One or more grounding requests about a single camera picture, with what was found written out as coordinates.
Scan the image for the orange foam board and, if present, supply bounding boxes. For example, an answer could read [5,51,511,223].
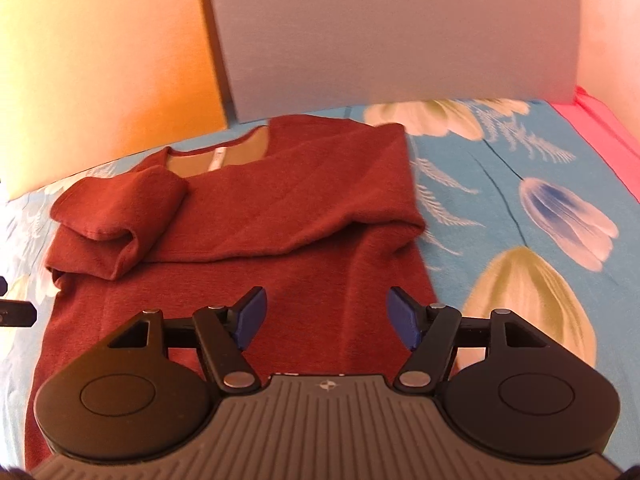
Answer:
[1,0,227,198]

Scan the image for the grey foam board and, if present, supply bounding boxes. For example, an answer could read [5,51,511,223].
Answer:
[213,0,580,122]

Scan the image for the red cloth at bed edge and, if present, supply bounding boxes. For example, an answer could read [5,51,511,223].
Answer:
[550,87,640,200]

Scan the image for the dark red knit sweater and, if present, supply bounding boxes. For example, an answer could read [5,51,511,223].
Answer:
[22,112,459,470]

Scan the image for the blue floral bed sheet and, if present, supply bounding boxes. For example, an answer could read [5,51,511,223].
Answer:
[0,97,640,470]

